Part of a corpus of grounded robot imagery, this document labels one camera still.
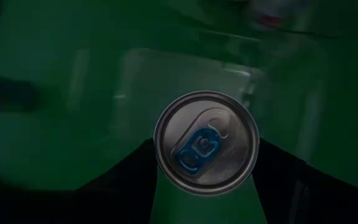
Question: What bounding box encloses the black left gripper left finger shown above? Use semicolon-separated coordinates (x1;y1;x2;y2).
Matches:
57;139;158;224

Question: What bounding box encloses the red soda can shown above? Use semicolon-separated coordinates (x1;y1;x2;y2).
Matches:
250;0;310;29

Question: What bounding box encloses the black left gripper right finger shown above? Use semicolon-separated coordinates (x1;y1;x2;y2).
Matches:
252;138;358;224

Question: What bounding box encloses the green can blue tab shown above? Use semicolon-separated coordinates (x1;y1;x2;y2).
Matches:
152;90;260;197

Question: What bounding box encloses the clear plastic bin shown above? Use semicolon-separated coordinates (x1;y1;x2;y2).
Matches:
67;46;329;187

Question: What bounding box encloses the green table mat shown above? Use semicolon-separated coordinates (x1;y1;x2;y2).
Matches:
0;0;358;224

